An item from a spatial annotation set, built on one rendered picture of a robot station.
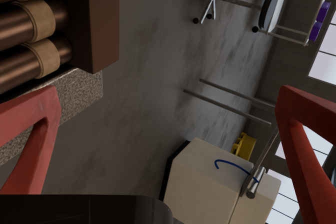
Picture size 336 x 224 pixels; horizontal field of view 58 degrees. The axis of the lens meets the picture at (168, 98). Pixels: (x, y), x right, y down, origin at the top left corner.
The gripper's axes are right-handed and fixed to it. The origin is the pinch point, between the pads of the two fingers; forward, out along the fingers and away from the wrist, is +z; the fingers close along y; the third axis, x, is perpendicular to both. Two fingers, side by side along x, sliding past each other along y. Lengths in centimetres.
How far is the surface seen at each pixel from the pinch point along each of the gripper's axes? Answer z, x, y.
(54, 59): 24.1, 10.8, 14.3
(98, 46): 27.1, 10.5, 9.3
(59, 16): 26.0, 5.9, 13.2
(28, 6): 23.5, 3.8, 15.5
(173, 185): 247, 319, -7
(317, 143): 629, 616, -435
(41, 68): 22.5, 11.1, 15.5
